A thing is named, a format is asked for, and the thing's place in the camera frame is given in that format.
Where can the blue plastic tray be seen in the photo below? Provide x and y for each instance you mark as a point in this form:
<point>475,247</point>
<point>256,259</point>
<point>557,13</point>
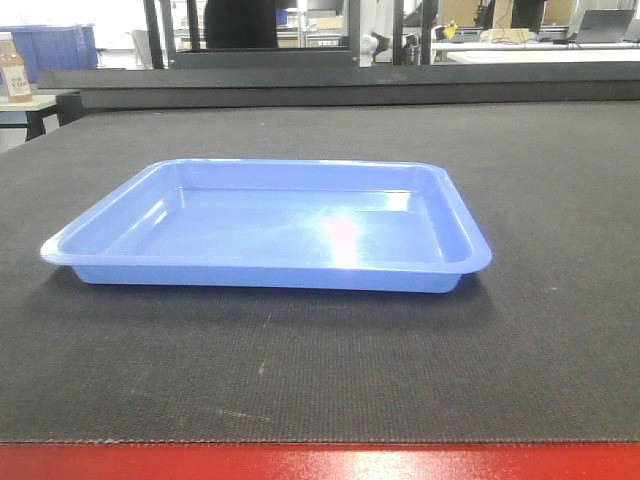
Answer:
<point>322,224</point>

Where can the dark grey table mat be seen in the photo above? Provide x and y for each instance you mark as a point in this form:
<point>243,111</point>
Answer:
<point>543,345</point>

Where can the white side table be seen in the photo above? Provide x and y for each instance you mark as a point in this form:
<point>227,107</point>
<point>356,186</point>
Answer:
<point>35,112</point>

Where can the blue storage crates stack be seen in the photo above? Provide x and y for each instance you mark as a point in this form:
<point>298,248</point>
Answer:
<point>54,47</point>

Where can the black metal frame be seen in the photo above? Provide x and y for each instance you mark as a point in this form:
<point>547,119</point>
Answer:
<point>271,34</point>

